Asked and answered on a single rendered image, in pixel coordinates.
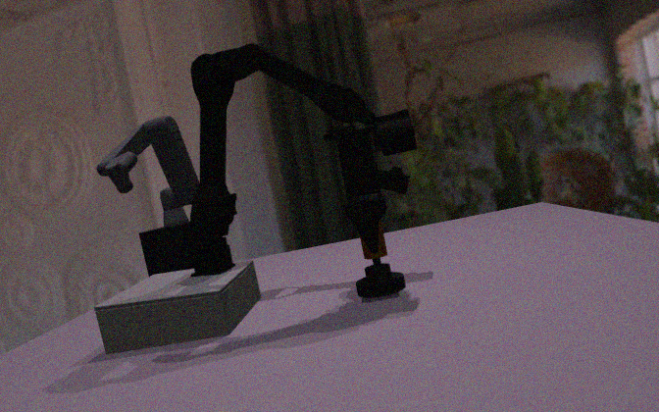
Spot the orange tapered knob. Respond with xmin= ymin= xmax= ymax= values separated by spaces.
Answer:
xmin=360 ymin=220 xmax=387 ymax=259

